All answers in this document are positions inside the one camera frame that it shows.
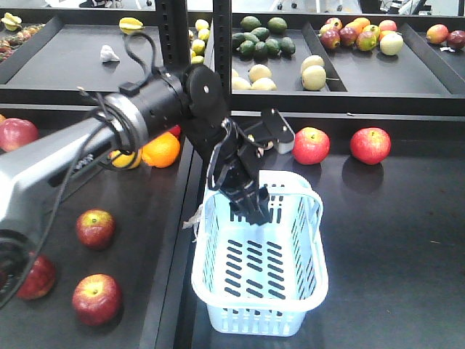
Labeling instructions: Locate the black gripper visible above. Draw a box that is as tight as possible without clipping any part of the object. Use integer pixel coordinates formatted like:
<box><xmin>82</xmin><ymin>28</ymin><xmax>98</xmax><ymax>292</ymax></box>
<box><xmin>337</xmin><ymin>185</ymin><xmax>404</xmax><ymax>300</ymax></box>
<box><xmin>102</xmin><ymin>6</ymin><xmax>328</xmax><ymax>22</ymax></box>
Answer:
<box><xmin>203</xmin><ymin>118</ymin><xmax>271</xmax><ymax>225</ymax></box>

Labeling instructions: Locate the light blue plastic basket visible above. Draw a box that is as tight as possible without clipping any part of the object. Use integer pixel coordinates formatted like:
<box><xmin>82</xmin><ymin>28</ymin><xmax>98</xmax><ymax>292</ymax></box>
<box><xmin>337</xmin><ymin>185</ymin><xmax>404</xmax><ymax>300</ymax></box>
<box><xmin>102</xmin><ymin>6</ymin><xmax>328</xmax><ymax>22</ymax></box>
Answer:
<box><xmin>191</xmin><ymin>170</ymin><xmax>328</xmax><ymax>337</ymax></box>

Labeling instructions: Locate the red apple back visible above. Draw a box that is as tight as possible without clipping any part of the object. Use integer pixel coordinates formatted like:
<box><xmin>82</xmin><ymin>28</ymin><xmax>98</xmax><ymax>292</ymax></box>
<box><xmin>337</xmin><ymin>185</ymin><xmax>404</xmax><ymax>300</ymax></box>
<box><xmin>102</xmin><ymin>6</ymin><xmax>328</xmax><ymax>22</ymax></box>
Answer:
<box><xmin>76</xmin><ymin>209</ymin><xmax>116</xmax><ymax>250</ymax></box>

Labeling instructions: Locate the red apple front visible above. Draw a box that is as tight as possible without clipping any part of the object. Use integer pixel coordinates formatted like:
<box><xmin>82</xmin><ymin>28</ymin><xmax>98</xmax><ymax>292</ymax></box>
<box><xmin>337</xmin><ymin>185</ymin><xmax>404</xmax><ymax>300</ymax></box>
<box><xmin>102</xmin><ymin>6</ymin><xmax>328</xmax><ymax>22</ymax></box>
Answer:
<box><xmin>72</xmin><ymin>273</ymin><xmax>123</xmax><ymax>326</ymax></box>

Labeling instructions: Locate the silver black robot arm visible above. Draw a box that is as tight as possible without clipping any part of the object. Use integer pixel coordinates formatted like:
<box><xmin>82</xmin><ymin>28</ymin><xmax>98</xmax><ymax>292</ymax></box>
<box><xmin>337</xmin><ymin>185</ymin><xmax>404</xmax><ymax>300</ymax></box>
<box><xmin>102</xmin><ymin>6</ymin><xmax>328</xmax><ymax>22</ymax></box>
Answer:
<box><xmin>1</xmin><ymin>65</ymin><xmax>270</xmax><ymax>304</ymax></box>

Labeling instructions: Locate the bright red apple left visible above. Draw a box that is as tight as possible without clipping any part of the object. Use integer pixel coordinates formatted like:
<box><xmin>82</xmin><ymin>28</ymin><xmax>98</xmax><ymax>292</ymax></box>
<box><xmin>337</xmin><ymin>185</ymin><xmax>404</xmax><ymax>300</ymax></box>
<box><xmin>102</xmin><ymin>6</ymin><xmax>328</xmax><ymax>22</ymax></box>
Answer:
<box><xmin>292</xmin><ymin>127</ymin><xmax>331</xmax><ymax>165</ymax></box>

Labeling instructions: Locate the bright red apple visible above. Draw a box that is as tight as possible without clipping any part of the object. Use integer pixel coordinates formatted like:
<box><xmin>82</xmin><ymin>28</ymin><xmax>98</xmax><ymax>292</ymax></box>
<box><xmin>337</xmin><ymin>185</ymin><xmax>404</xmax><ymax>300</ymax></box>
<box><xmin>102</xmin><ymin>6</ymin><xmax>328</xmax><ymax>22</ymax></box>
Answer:
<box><xmin>292</xmin><ymin>127</ymin><xmax>331</xmax><ymax>165</ymax></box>
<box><xmin>349</xmin><ymin>127</ymin><xmax>392</xmax><ymax>165</ymax></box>

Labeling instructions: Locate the orange fruit right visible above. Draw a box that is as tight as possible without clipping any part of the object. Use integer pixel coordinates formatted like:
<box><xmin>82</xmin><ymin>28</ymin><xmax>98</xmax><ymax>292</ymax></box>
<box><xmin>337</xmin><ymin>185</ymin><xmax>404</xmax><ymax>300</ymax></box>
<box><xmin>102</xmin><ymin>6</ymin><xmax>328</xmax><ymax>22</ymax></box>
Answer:
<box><xmin>142</xmin><ymin>132</ymin><xmax>180</xmax><ymax>168</ymax></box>

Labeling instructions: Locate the bright red apple right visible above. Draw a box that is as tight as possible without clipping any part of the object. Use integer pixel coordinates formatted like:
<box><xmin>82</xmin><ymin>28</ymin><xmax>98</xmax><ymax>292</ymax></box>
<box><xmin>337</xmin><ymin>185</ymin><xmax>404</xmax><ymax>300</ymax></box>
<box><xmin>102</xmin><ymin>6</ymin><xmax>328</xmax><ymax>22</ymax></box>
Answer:
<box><xmin>349</xmin><ymin>127</ymin><xmax>392</xmax><ymax>165</ymax></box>

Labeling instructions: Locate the pale pear fruit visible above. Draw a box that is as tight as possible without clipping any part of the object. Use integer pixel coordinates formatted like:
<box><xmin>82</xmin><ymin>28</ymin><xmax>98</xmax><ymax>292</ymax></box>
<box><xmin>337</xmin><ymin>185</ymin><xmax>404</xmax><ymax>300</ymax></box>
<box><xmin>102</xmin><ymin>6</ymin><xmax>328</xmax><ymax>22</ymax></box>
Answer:
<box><xmin>301</xmin><ymin>65</ymin><xmax>326</xmax><ymax>91</ymax></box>

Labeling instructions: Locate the yellow lemon fruit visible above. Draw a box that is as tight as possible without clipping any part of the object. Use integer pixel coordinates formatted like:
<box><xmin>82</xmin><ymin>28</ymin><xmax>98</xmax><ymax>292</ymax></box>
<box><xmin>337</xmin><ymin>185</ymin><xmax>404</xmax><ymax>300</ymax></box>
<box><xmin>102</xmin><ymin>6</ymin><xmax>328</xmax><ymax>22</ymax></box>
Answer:
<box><xmin>108</xmin><ymin>151</ymin><xmax>142</xmax><ymax>169</ymax></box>

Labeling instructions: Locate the pile of green avocados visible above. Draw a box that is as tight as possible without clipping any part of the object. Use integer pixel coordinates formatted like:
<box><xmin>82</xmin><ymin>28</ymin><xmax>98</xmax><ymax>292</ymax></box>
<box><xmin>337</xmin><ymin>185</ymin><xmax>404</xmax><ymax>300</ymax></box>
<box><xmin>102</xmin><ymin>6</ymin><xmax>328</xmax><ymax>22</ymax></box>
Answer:
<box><xmin>231</xmin><ymin>15</ymin><xmax>296</xmax><ymax>61</ymax></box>

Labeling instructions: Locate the pile of mixed mangoes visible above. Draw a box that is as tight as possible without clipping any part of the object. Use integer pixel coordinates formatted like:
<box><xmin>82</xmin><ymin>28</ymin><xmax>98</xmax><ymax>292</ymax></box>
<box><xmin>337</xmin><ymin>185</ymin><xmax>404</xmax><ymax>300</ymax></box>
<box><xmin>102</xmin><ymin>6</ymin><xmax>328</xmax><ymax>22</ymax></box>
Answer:
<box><xmin>318</xmin><ymin>17</ymin><xmax>404</xmax><ymax>56</ymax></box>

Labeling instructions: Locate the white garlic bulb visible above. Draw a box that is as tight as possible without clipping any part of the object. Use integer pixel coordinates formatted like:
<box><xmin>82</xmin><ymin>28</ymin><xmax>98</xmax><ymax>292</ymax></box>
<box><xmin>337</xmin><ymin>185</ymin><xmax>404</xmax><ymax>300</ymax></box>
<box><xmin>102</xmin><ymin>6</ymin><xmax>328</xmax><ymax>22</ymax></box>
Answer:
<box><xmin>100</xmin><ymin>44</ymin><xmax>120</xmax><ymax>63</ymax></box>

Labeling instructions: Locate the yellow starfruit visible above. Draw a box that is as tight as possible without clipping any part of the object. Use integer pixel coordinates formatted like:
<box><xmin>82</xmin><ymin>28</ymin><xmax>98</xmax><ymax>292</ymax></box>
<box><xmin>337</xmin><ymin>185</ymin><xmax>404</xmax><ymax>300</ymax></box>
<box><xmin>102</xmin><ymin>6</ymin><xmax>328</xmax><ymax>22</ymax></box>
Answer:
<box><xmin>118</xmin><ymin>17</ymin><xmax>144</xmax><ymax>35</ymax></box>

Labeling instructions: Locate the large pink red apple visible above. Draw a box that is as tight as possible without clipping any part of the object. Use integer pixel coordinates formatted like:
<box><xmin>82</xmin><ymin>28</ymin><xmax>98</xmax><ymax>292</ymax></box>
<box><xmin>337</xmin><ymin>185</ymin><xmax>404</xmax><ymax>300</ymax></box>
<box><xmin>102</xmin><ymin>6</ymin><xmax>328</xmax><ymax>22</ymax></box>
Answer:
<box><xmin>1</xmin><ymin>118</ymin><xmax>39</xmax><ymax>152</ymax></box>

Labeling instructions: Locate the pile of cherry tomatoes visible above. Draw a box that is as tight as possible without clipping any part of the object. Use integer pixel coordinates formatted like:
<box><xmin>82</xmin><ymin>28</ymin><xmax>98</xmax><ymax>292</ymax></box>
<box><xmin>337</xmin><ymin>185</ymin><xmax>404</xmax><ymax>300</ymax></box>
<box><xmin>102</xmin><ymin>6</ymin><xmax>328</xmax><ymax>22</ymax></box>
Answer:
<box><xmin>1</xmin><ymin>24</ymin><xmax>45</xmax><ymax>62</ymax></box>

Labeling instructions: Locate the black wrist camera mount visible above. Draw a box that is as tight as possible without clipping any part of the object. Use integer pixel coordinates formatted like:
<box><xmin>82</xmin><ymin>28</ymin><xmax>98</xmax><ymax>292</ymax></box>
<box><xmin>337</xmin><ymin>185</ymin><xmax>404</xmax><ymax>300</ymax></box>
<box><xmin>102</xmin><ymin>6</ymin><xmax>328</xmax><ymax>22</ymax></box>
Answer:
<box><xmin>243</xmin><ymin>108</ymin><xmax>295</xmax><ymax>154</ymax></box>

